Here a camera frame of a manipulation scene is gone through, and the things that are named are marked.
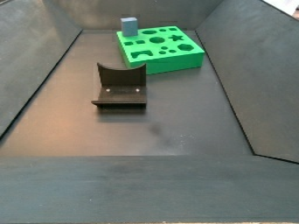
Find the green foam shape board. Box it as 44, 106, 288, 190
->
116, 26, 204, 74

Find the black curved holder stand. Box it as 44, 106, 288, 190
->
90, 64, 146, 107

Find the blue rectangular block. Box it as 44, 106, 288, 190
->
120, 17, 137, 37

